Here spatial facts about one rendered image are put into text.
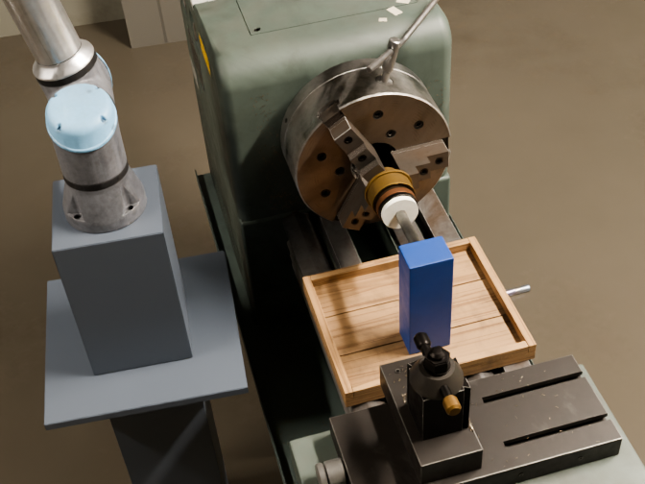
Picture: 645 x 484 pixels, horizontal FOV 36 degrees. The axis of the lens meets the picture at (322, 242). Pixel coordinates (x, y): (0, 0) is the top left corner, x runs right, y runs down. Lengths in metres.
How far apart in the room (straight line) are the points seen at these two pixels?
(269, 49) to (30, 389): 1.52
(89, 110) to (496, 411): 0.84
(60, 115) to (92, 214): 0.19
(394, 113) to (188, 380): 0.66
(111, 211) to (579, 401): 0.86
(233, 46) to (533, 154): 1.92
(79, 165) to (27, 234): 1.85
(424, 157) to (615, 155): 1.90
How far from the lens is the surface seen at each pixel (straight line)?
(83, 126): 1.71
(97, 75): 1.84
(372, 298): 1.92
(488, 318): 1.89
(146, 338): 1.99
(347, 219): 1.93
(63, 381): 2.07
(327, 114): 1.83
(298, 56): 1.94
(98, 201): 1.79
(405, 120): 1.88
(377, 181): 1.82
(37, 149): 3.96
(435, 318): 1.77
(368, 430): 1.62
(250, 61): 1.93
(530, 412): 1.66
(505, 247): 3.31
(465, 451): 1.54
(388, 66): 1.84
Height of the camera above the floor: 2.29
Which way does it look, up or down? 44 degrees down
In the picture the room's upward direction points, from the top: 5 degrees counter-clockwise
